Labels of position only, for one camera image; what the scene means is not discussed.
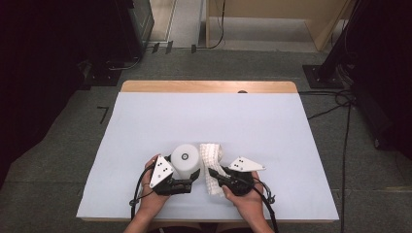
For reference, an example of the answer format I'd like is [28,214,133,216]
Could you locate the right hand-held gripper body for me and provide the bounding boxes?
[222,156,267,197]

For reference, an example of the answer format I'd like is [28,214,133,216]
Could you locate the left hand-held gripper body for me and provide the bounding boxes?
[149,154,193,197]

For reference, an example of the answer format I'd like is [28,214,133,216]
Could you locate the white knitted cloth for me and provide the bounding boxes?
[198,142,231,197]

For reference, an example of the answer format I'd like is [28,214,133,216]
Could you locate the person's left hand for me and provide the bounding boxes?
[137,154,173,216]

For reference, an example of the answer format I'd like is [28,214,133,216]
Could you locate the person's right hand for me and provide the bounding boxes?
[222,171,265,225]

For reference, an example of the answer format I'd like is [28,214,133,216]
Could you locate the white table mat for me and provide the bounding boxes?
[76,91,340,221]

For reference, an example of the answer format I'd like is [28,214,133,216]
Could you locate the wooden table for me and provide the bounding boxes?
[81,80,338,225]

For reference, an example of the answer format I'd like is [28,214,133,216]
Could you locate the black metal stand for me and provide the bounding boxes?
[302,0,368,90]

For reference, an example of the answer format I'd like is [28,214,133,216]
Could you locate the black cabinet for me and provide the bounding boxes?
[116,0,155,60]

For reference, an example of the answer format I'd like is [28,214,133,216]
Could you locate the black equipment cart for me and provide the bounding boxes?
[351,82,395,150]

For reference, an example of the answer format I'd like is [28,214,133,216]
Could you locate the light wooden furniture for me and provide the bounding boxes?
[205,0,355,52]

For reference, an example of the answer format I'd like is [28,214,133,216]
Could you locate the left hand-held gripper cable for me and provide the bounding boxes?
[128,164,156,221]

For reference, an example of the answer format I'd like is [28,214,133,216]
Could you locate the hand-held gripper cable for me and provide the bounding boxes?
[128,164,156,221]
[252,177,280,233]

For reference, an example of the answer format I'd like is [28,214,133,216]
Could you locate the right hand-held gripper cable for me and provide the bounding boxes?
[252,177,280,233]

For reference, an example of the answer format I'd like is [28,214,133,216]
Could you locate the grey floor cable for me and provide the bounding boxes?
[107,55,144,72]

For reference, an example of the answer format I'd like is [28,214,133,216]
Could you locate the long black floor cable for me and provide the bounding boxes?
[339,103,353,233]

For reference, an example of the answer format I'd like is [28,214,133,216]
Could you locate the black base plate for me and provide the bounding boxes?
[82,60,123,87]

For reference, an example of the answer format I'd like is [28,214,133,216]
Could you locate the tangled black floor cables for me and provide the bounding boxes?
[298,88,356,121]

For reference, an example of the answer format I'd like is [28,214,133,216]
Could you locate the black hanging cable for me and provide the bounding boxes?
[190,0,226,54]

